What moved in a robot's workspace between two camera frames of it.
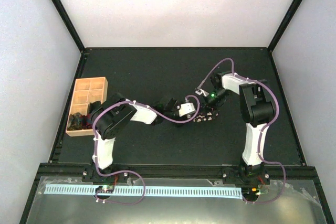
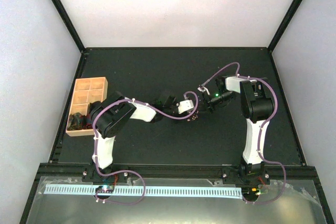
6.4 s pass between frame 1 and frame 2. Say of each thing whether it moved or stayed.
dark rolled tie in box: stayed
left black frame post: stayed
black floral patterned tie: moved
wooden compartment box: stayed
